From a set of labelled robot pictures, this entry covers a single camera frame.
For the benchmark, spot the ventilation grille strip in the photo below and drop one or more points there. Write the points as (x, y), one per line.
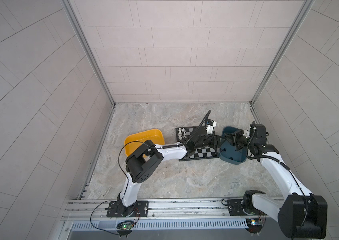
(164, 224)

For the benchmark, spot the aluminium mounting rail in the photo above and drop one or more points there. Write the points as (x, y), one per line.
(191, 208)

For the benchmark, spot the black white chessboard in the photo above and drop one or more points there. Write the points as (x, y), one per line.
(183, 134)

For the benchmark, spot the left green circuit board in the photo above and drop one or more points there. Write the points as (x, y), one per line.
(125, 225)

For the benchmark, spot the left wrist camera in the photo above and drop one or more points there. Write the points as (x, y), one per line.
(210, 125)

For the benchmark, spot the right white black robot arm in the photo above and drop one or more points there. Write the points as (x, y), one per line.
(302, 214)

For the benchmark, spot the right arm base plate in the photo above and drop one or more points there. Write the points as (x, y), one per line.
(236, 207)

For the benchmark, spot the right circuit board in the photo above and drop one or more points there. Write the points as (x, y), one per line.
(254, 225)

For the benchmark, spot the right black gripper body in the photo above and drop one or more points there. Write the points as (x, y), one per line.
(239, 141)

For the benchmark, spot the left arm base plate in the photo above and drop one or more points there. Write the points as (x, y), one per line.
(117, 210)

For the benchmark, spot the yellow plastic tray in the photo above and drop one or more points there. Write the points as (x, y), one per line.
(135, 140)

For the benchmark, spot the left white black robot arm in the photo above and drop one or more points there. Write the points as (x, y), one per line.
(142, 163)

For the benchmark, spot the teal plastic bin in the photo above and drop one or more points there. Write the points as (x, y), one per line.
(228, 153)

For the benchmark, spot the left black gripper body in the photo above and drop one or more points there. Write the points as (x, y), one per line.
(204, 142)

